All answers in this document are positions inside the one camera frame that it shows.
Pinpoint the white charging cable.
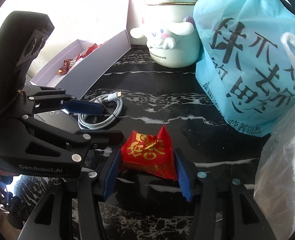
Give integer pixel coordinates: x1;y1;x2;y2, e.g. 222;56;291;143
77;90;124;131

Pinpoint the brown chocolate candy packet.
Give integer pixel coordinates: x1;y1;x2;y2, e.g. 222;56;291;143
56;59;76;75

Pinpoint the red ketchup packet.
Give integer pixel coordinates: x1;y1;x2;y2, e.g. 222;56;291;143
80;43;100;59

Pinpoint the smartphone on table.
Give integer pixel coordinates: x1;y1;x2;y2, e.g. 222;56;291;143
34;110;79;133

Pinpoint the lavender open gift box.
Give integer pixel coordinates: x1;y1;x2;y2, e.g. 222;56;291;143
31;30;131;99

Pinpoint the clear plastic bag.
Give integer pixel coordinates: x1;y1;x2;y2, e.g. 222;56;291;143
253;31;295;240

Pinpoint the white foam sheet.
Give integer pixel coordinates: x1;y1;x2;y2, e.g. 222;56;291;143
126;0;144;33

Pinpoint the white cartoon dog bottle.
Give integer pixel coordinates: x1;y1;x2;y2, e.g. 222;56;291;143
130;0;201;68

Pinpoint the blue drawstring bag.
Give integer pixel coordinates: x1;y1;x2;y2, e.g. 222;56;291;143
193;0;295;137

